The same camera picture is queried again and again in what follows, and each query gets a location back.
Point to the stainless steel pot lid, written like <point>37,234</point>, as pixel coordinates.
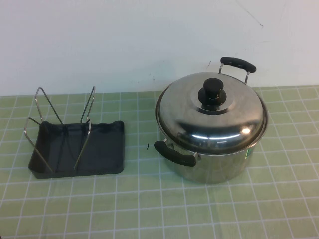
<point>189,109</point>

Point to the black plastic drip tray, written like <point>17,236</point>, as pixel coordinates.
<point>99,154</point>

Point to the green checkered tablecloth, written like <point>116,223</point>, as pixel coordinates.
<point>149,199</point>

